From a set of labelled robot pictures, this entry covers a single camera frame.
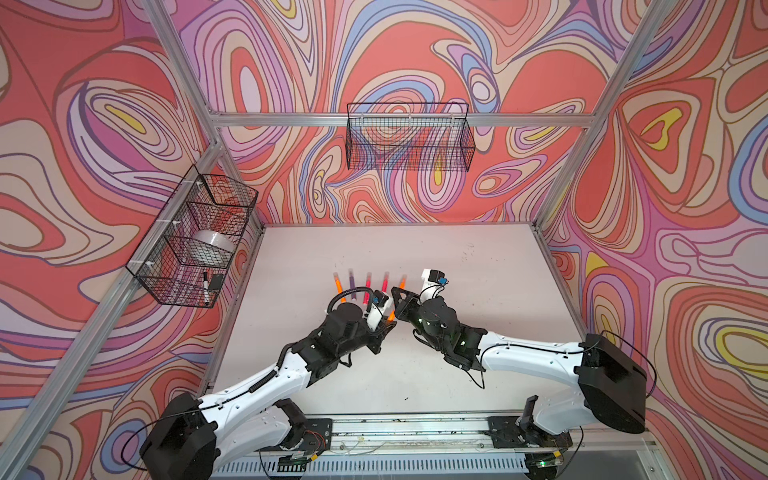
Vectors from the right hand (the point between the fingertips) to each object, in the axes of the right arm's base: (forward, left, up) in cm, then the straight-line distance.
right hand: (391, 299), depth 78 cm
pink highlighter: (+17, +7, -18) cm, 25 cm away
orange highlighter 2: (-7, 0, +4) cm, 8 cm away
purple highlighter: (+20, +14, -19) cm, 30 cm away
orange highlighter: (+17, -5, -18) cm, 25 cm away
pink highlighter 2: (+17, +1, -18) cm, 25 cm away
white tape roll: (+8, +43, +15) cm, 46 cm away
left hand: (-4, -1, -3) cm, 5 cm away
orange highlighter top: (+17, +18, -17) cm, 30 cm away
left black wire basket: (+6, +49, +13) cm, 51 cm away
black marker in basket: (0, +45, +8) cm, 46 cm away
